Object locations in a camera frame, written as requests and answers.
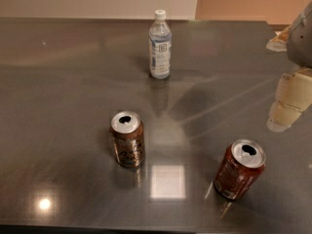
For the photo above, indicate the red coke can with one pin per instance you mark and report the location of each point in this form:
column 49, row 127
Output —
column 243, row 162

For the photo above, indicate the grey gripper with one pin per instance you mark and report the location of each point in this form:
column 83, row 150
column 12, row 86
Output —
column 300, row 46

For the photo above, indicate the brown soda can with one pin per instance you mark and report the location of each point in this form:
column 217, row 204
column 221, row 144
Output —
column 127, row 134

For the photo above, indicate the clear plastic water bottle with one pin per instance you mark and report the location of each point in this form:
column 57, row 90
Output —
column 160, row 46

